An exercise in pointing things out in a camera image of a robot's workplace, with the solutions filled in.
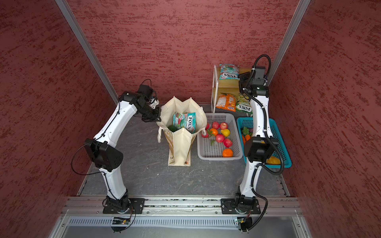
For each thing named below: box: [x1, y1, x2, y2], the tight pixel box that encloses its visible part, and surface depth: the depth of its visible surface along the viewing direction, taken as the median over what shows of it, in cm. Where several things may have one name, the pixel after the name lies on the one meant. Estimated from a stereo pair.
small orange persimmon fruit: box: [209, 127, 218, 136], surface depth 100 cm
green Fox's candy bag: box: [236, 93, 254, 115], surface depth 99 cm
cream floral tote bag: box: [156, 96, 208, 167], surface depth 87 cm
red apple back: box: [212, 120, 219, 130], surface depth 105 cm
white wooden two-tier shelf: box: [210, 64, 252, 114], surface depth 91 cm
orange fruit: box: [221, 148, 234, 158], surface depth 90 cm
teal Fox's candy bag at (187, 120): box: [172, 112, 196, 134], surface depth 94 cm
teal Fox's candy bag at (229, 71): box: [218, 63, 241, 80], surface depth 92 cm
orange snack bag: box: [215, 92, 237, 113], surface depth 99 cm
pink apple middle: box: [215, 133, 225, 143], surface depth 99 cm
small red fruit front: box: [223, 138, 233, 149], surface depth 96 cm
